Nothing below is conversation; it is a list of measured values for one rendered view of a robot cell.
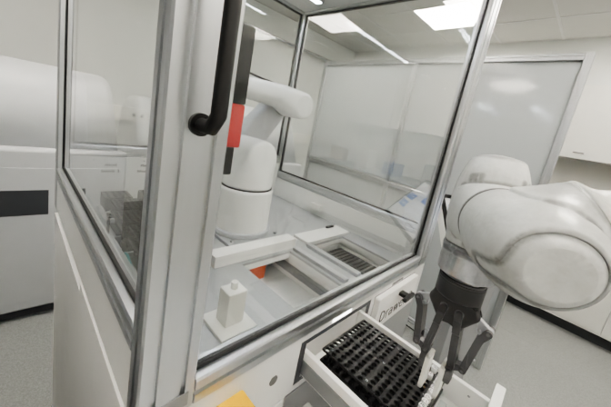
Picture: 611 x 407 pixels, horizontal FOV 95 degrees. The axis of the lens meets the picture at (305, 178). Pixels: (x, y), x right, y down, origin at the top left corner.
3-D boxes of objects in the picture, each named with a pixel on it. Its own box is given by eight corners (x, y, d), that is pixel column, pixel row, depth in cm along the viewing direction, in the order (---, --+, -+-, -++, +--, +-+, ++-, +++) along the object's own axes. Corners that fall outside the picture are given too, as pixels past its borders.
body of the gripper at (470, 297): (495, 281, 49) (480, 327, 50) (445, 259, 54) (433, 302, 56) (486, 294, 43) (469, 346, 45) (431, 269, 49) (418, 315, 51)
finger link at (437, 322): (448, 308, 49) (440, 302, 50) (425, 356, 52) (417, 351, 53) (455, 300, 52) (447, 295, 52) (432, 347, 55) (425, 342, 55)
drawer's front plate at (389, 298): (411, 301, 106) (419, 274, 104) (372, 332, 85) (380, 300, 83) (406, 298, 107) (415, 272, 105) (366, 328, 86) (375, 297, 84)
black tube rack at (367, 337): (438, 402, 64) (446, 378, 63) (405, 459, 51) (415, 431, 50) (358, 339, 78) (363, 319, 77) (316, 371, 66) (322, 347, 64)
